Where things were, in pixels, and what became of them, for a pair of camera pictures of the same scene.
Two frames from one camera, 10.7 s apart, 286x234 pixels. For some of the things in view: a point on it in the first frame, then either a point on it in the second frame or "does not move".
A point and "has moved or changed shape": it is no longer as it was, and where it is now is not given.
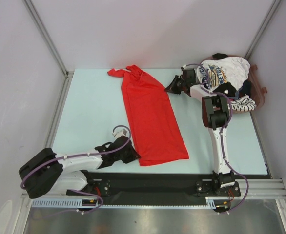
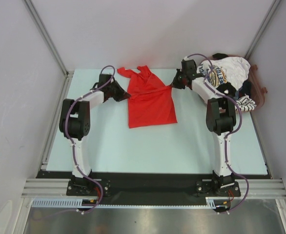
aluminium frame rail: x=259 y=189 does not move
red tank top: x=156 y=131 has moved or changed shape
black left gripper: x=133 y=155 → x=122 y=94
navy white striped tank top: x=244 y=103 does not move
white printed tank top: x=213 y=73 does not move
